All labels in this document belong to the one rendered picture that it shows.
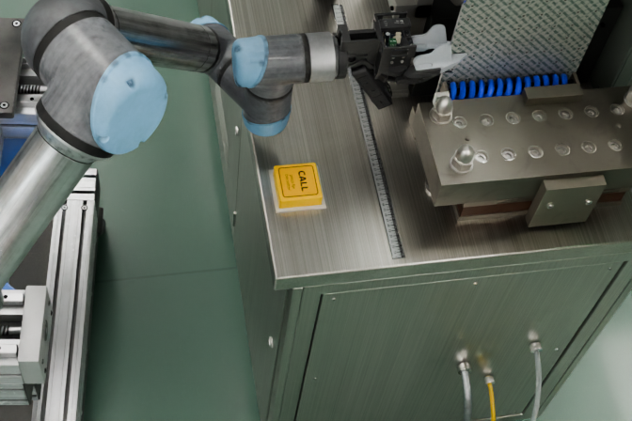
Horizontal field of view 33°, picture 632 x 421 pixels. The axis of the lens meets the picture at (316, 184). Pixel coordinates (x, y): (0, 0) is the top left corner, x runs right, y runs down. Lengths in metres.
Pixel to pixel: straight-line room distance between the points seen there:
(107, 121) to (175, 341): 1.34
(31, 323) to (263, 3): 0.71
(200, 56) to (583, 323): 0.90
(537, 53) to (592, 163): 0.20
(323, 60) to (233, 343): 1.14
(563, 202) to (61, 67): 0.81
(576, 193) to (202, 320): 1.19
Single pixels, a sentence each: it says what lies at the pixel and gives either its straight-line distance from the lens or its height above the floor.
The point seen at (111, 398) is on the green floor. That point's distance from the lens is 2.55.
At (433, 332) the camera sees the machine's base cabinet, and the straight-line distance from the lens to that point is 1.96.
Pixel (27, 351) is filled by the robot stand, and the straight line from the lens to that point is 1.76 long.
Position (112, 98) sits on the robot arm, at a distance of 1.31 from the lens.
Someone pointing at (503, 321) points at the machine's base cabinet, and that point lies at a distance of 1.99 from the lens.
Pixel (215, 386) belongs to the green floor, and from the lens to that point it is 2.56.
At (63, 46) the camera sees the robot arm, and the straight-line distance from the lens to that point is 1.37.
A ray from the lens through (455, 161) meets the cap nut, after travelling 1.64.
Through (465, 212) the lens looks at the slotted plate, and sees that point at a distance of 1.75.
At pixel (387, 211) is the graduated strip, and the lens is 1.74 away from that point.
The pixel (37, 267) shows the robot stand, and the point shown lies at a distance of 2.48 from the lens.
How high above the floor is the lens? 2.36
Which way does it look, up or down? 56 degrees down
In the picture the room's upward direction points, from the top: 10 degrees clockwise
